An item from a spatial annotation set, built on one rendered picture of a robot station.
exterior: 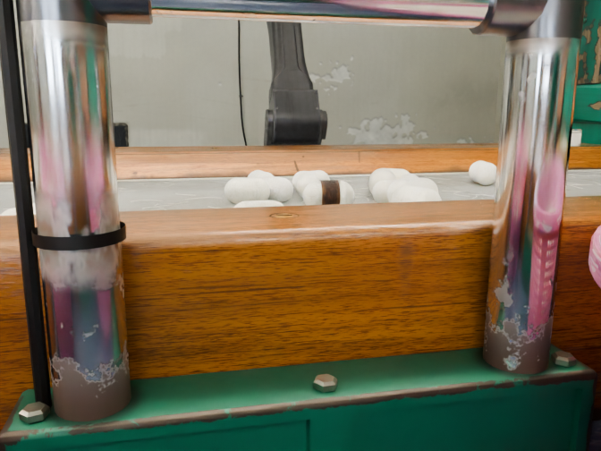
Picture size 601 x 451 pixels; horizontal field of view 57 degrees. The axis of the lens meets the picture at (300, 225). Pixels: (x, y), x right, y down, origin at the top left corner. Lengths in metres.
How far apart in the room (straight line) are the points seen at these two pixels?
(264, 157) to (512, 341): 0.40
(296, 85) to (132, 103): 1.66
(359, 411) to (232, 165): 0.40
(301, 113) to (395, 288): 0.61
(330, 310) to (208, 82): 2.25
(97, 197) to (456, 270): 0.13
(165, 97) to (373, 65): 0.90
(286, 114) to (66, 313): 0.66
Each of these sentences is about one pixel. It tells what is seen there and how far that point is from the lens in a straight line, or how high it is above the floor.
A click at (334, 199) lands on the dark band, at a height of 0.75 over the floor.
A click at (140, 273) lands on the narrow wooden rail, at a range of 0.20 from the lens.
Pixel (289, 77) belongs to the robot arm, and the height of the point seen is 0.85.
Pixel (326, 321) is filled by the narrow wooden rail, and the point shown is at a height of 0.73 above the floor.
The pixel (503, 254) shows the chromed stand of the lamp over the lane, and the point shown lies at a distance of 0.21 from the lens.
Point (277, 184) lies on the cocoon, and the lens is 0.40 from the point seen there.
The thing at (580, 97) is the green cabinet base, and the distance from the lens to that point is 0.84.
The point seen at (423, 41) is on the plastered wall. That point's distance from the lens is 2.63.
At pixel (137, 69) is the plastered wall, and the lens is 2.45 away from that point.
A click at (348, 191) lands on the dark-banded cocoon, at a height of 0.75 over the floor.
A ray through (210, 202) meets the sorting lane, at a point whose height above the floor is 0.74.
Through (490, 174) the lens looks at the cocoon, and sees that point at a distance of 0.52.
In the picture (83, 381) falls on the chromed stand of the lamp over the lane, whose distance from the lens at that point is 0.18.
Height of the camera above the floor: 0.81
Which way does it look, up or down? 12 degrees down
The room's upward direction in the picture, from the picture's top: straight up
